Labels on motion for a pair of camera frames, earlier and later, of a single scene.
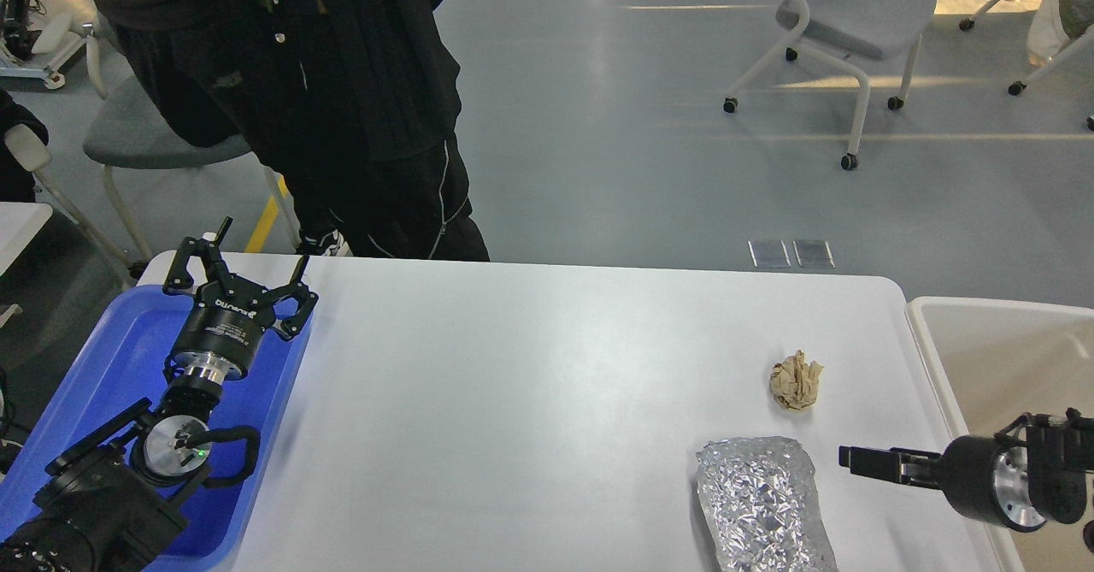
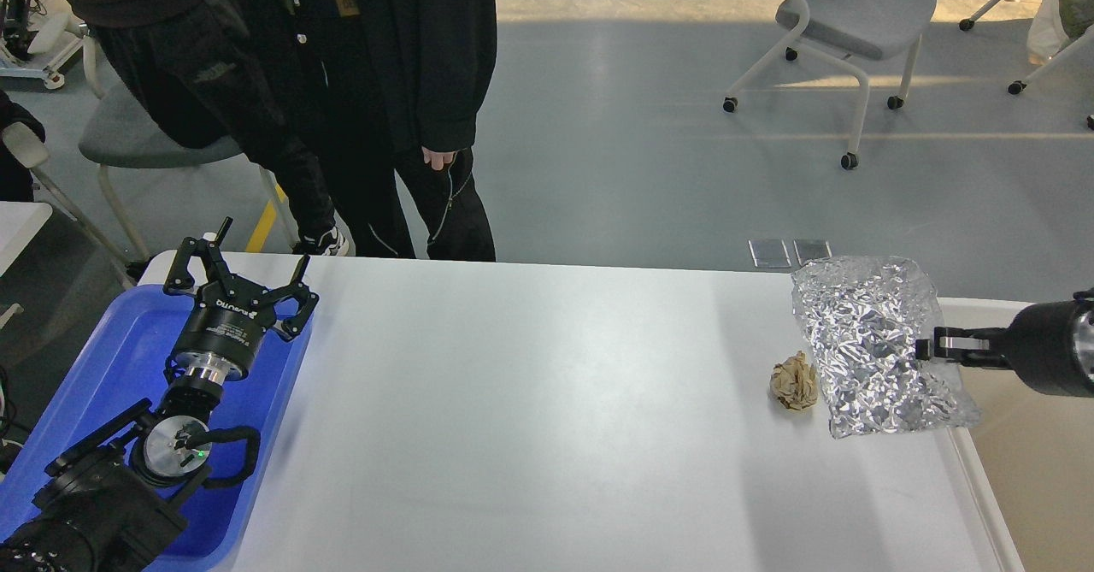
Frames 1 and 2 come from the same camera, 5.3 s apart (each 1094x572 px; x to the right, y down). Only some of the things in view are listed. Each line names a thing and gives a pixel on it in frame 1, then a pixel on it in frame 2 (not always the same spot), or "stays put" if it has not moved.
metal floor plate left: [769, 254] stays put
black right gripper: [983, 476] → [1050, 345]
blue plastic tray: [123, 368] stays put
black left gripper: [224, 332] stays put
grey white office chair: [847, 20] stays put
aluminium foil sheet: [761, 508] → [861, 316]
